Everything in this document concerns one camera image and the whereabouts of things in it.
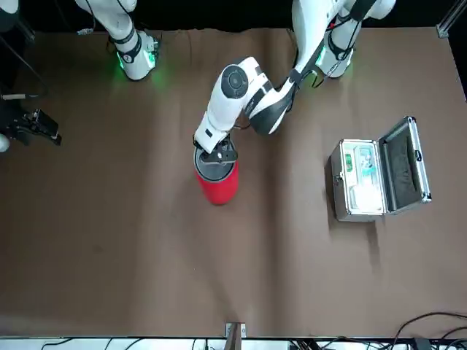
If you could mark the white gauze pad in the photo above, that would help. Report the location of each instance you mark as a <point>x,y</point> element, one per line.
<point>365,198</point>

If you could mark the aluminium frame profile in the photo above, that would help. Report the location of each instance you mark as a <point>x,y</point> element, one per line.
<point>442,31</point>

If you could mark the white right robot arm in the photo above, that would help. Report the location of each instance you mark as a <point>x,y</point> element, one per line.
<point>135,62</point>

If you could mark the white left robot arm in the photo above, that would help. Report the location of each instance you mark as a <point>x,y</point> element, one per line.
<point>226,109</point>

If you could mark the small green packet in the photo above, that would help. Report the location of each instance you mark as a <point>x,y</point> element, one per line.
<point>349,163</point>

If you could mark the white teal medical packet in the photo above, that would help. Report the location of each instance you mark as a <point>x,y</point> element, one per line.
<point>366,164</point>

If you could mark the aluminium camera mount post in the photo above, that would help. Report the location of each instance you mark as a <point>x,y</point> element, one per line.
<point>233,339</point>

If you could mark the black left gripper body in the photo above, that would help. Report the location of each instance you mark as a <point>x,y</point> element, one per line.
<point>226,155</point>

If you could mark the red push-button trash can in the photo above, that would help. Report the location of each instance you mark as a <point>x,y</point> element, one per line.
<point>219,191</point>

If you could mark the black backdrop curtain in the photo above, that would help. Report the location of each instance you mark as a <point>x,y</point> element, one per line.
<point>219,14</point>

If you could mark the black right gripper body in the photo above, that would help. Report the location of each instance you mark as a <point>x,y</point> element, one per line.
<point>20,129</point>

